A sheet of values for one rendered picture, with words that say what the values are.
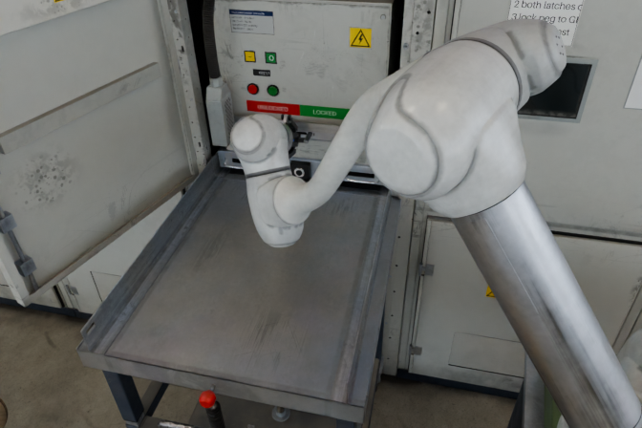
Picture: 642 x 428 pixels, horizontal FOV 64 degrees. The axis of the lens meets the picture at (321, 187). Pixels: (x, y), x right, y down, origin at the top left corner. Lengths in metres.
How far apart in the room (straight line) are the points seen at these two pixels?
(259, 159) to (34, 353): 1.66
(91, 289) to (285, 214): 1.40
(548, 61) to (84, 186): 1.11
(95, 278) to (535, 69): 1.90
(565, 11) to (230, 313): 0.99
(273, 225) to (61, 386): 1.45
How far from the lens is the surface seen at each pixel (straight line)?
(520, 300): 0.69
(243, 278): 1.30
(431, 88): 0.57
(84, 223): 1.46
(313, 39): 1.40
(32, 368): 2.47
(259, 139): 1.05
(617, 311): 1.82
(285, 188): 1.06
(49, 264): 1.44
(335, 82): 1.43
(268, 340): 1.16
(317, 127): 1.46
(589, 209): 1.55
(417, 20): 1.30
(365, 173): 1.54
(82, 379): 2.34
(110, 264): 2.15
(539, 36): 0.71
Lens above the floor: 1.75
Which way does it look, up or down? 35 degrees down
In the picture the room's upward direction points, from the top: 1 degrees counter-clockwise
